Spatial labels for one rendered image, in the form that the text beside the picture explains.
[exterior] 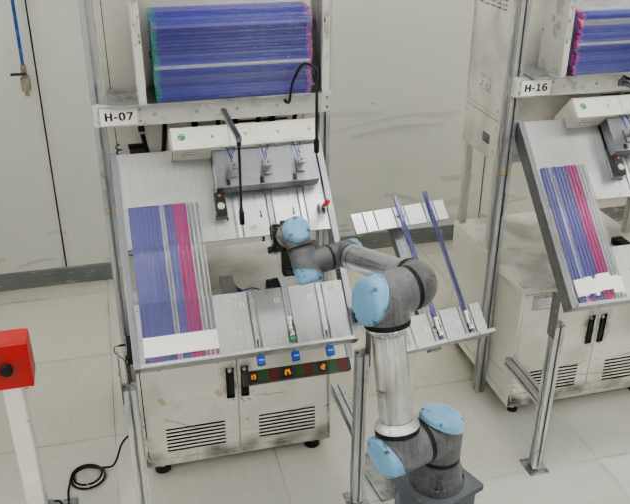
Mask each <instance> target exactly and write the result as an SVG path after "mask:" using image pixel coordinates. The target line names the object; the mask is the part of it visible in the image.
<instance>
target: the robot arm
mask: <svg viewBox="0 0 630 504"><path fill-rule="evenodd" d="M279 222H280V224H273V225H271V226H270V227H269V232H270V242H271V246H270V247H268V248H267V250H268V253H269V254H277V253H278V252H281V270H282V274H283V276H285V277H286V276H295V277H296V279H297V282H298V284H299V285H301V286H304V285H307V284H311V283H314V282H317V281H320V280H322V279H323V276H322V274H323V273H324V272H328V271H331V270H334V269H338V268H345V269H348V270H351V271H353V272H356V273H359V274H362V275H364V276H367V277H365V278H362V279H360V280H359V281H358V282H357V284H355V286H354V288H353V291H352V298H351V303H352V309H353V312H354V313H355V317H356V319H357V321H358V322H359V323H360V324H361V325H363V326H364V329H365V330H366V331H367V332H369V333H370V334H371V341H372V351H373V361H374V370H375V380H376V390H377V400H378V410H379V419H378V420H377V421H376V422H375V424H374V429H375V436H372V437H371V438H370V439H369V440H368V441H367V450H368V454H369V456H370V459H371V461H372V463H373V464H374V466H375V467H376V469H377V470H378V471H379V472H380V473H381V474H382V475H383V476H385V477H387V478H390V479H394V478H397V477H399V476H404V475H406V473H409V482H410V484H411V486H412V487H413V488H414V489H415V490H416V491H417V492H418V493H420V494H422V495H424V496H426V497H429V498H433V499H447V498H451V497H453V496H455V495H457V494H458V493H460V491H461V490H462V489H463V486H464V479H465V475H464V471H463V468H462V464H461V461H460V456H461V447H462V438H463V433H464V419H463V416H462V415H461V413H460V412H459V411H458V410H456V409H455V408H453V407H451V406H449V405H446V404H442V403H429V404H426V405H424V406H423V407H422V408H421V411H420V412H419V415H420V417H419V418H416V417H414V416H413V411H412V400H411V388H410V377H409V366H408V354H407V343H406V332H405V331H406V330H407V329H408V328H409V327H410V325H411V317H410V313H411V312H413V311H416V310H419V309H421V308H423V307H425V306H427V305H428V304H429V303H430V302H431V301H432V300H433V299H434V297H435V295H436V293H437V289H438V280H437V276H436V273H435V271H434V270H433V269H432V267H431V266H430V265H428V264H427V263H425V262H423V261H421V260H418V259H414V258H405V259H401V258H398V257H394V256H391V255H388V254H385V253H381V252H378V251H375V250H372V249H368V248H365V247H363V246H362V244H361V242H359V240H358V239H356V238H351V239H344V240H342V241H339V242H335V243H331V244H328V245H324V246H321V247H317V248H314V247H313V244H312V241H311V238H310V230H311V228H310V224H309V222H308V221H307V220H306V219H305V218H303V217H301V216H293V217H291V218H289V219H287V220H282V221H279ZM271 231H272V232H271Z"/></svg>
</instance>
